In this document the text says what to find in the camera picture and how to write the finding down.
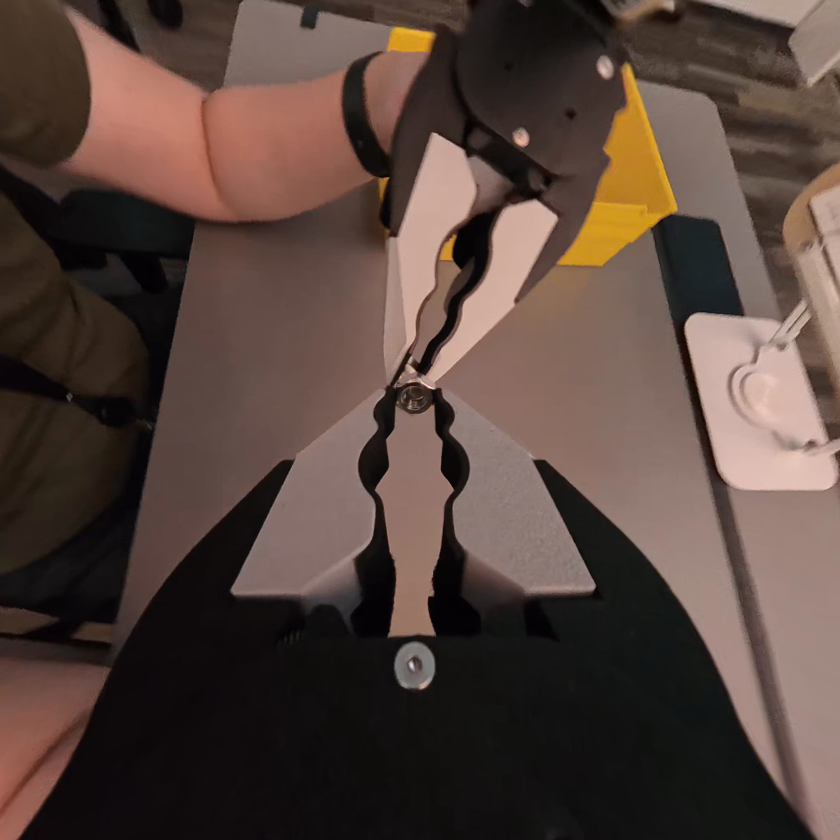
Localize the person's left forearm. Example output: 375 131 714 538
62 7 371 225

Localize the dark blue mat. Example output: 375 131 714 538
651 215 747 324

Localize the yellow bin with divider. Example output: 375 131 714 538
377 26 679 268

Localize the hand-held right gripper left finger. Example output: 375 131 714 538
231 386 400 637

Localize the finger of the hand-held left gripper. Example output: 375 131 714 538
382 131 483 389
416 157 560 385

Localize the white stand base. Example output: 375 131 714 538
684 298 840 493

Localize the wooden display board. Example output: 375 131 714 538
783 164 840 329

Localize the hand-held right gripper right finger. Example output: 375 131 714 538
428 387 598 637

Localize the person's left hand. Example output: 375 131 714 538
363 50 435 179

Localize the black strap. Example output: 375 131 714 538
0 353 153 429

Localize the black wristband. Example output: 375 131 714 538
341 51 395 179

